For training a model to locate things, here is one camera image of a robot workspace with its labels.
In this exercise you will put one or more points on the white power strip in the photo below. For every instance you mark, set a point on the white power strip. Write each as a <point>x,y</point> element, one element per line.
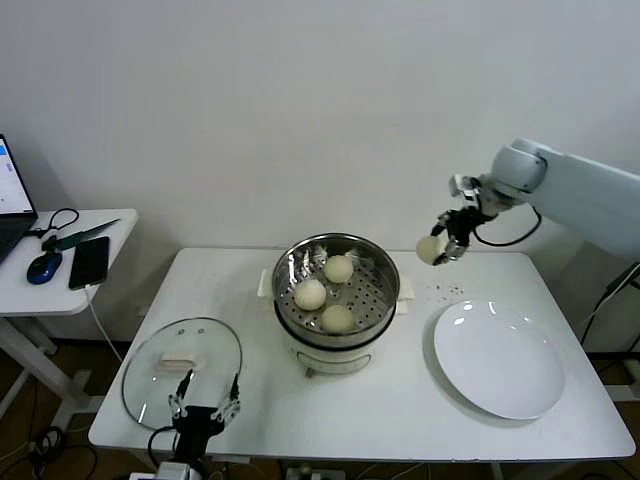
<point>310,474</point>

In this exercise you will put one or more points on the white steamed baozi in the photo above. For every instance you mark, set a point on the white steamed baozi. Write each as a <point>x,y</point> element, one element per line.
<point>339,268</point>
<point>429,250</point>
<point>310,294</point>
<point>339,318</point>

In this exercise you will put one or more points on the white side table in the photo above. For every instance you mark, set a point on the white side table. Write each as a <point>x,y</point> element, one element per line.
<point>50,300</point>

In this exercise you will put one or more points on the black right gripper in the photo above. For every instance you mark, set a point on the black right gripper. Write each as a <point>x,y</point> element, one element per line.
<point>465,225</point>

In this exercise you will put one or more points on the white round plate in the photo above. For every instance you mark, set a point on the white round plate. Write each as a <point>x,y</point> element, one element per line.
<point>500,360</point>

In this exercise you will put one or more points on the blue computer mouse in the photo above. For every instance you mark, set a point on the blue computer mouse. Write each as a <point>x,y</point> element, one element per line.
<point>44,267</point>

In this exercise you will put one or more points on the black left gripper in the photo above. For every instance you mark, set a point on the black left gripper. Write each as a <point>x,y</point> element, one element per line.
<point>200,427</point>

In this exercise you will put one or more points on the white electric cooker pot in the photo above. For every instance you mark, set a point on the white electric cooker pot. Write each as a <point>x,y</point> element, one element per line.
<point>330,357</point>

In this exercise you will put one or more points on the perforated stainless steamer basket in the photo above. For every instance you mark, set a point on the perforated stainless steamer basket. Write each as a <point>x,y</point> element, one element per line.
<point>391,282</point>

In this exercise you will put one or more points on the black smartphone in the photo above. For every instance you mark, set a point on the black smartphone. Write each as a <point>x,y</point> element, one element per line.
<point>90,262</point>

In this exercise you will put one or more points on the green flat strip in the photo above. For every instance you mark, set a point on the green flat strip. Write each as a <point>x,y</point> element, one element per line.
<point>82,235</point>

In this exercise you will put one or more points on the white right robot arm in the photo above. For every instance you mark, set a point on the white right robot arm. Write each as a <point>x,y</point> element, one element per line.
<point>575,195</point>

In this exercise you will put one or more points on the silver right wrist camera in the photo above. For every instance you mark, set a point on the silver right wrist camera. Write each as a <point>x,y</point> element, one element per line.
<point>462,187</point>

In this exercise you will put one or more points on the black open laptop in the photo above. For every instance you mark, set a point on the black open laptop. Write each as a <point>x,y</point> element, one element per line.
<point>10,180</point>

